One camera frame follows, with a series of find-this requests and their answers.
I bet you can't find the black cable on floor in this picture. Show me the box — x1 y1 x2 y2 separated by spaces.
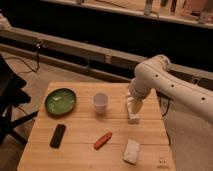
3 39 44 76

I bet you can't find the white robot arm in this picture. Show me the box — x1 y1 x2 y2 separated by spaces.
129 55 213 124

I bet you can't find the black office chair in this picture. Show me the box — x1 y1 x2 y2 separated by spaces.
0 54 38 145

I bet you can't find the black remote phone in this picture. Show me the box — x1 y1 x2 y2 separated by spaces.
50 124 66 148

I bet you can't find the translucent white cup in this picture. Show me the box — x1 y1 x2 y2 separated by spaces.
93 93 108 114

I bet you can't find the white tube bottle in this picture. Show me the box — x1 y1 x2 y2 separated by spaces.
126 94 140 124

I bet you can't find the wooden table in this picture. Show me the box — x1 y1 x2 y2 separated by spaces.
18 82 176 171

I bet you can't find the green round plate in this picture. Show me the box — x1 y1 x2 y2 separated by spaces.
44 88 77 116

